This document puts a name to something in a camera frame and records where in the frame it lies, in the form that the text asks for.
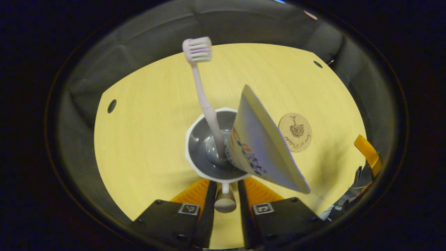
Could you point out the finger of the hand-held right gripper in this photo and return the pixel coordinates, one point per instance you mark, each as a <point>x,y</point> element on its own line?
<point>368,153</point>

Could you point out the white toothpaste tube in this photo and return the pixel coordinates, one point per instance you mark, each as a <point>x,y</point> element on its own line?
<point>264,146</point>

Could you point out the wooden desktop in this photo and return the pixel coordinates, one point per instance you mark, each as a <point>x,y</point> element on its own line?
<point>150,139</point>

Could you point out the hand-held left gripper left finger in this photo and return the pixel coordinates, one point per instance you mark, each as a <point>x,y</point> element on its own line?
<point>205,223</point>

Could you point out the pale pink toothbrush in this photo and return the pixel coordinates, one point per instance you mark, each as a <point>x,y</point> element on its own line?
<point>204,101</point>

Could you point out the white cup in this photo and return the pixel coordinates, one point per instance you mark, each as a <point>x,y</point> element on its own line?
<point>198,150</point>

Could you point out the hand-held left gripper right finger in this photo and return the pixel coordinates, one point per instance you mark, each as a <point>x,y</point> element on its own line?
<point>245,216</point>

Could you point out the round cork coaster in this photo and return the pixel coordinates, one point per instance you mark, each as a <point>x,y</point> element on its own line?
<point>299,139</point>

